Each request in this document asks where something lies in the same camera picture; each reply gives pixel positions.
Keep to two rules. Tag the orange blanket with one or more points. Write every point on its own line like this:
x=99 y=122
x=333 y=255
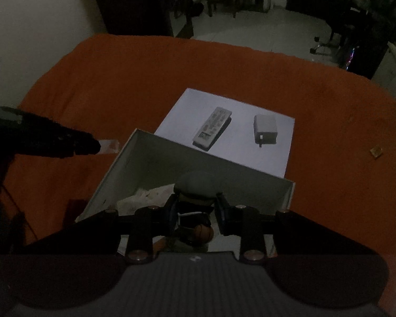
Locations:
x=118 y=82

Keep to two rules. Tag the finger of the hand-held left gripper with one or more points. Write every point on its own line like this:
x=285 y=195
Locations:
x=69 y=142

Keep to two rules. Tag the computer tower with lights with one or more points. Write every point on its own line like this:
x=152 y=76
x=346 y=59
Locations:
x=353 y=56

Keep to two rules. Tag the white cardboard box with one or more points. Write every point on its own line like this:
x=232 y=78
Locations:
x=151 y=161

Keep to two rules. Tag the clear plastic wrapper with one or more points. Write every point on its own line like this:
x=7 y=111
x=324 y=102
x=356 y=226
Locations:
x=110 y=146

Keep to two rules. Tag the white remote control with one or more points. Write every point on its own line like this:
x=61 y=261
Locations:
x=211 y=127

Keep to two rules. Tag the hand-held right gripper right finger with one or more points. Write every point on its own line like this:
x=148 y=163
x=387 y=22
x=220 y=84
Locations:
x=222 y=218

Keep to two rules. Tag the dark desk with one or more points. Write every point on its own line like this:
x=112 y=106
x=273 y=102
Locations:
x=376 y=23

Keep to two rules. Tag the toy figure with basketball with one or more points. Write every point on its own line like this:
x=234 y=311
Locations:
x=196 y=188

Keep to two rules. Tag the white cabinet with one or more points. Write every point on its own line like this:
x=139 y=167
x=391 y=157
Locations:
x=391 y=69

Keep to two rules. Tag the dark wooden wardrobe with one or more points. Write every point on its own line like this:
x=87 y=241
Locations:
x=128 y=3

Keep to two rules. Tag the black office chair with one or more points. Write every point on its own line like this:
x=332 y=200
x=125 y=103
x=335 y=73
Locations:
x=336 y=16

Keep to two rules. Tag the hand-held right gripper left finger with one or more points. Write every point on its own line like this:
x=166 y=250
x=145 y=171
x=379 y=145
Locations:
x=171 y=216

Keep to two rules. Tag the small yellow scrap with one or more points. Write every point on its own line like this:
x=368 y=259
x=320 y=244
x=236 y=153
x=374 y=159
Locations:
x=376 y=152

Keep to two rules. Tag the white charger adapter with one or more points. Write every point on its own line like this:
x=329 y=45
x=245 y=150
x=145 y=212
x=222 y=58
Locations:
x=265 y=128

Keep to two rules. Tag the white box lid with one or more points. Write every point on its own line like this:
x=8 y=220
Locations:
x=237 y=158

